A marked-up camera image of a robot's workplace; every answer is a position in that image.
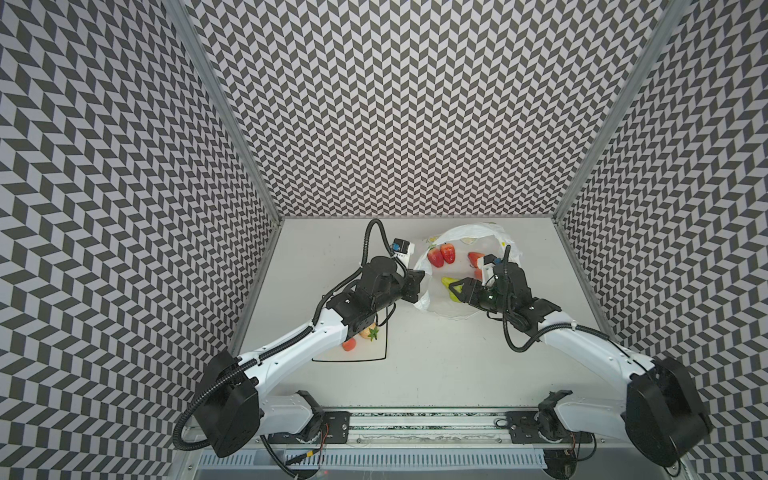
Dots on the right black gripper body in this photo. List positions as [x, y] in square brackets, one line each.
[475, 289]

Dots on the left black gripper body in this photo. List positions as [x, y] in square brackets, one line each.
[407, 290]

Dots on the red orange fruit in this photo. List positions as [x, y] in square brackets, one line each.
[475, 258]

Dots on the white plastic bag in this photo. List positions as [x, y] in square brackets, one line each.
[484, 237]

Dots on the red strawberry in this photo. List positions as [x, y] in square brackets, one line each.
[435, 257]
[448, 253]

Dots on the peach with green leaves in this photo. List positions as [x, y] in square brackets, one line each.
[370, 333]

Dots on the green bumpy fruit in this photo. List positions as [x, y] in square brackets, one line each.
[454, 287]

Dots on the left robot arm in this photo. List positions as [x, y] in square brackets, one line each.
[235, 400]

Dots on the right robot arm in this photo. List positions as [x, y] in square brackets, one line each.
[612, 384]

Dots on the black outlined white mat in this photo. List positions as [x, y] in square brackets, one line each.
[364, 350]

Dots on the white ribbed vent strip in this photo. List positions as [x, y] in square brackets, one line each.
[387, 460]

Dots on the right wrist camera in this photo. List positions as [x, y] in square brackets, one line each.
[487, 267]

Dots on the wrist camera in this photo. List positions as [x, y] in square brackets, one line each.
[403, 250]
[487, 267]

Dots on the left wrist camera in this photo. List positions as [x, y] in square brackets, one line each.
[403, 250]

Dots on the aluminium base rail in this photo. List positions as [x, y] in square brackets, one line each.
[505, 425]

